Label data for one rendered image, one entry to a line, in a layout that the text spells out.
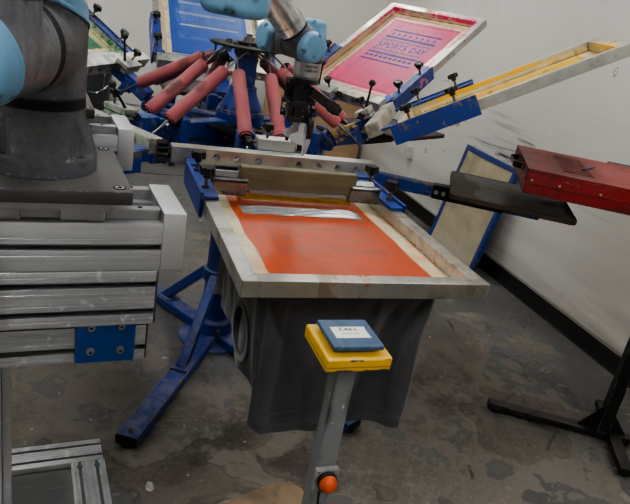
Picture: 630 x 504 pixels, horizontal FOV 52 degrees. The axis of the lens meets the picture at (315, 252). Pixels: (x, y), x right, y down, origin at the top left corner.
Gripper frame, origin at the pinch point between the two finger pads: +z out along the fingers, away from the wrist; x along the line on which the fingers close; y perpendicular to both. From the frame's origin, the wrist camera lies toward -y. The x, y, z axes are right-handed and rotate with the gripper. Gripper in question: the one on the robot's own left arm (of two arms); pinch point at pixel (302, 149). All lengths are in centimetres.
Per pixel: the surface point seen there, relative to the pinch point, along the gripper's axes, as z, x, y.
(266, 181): 9.6, 2.0, 10.1
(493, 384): 114, -36, -123
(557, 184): 6, -2, -95
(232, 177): 10.1, -1.4, 19.2
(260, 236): 16.1, 27.9, 17.5
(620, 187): 3, 8, -112
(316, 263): 16.2, 43.6, 7.7
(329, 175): 6.7, 2.2, -8.7
